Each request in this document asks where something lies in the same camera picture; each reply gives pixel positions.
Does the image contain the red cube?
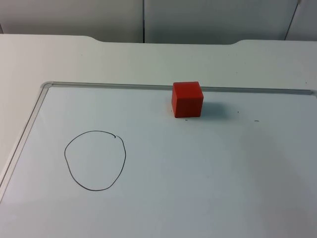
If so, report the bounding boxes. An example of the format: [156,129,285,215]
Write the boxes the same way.
[171,81,204,119]

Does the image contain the grey-framed whiteboard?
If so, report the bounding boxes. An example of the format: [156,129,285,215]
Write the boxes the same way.
[0,80,317,238]

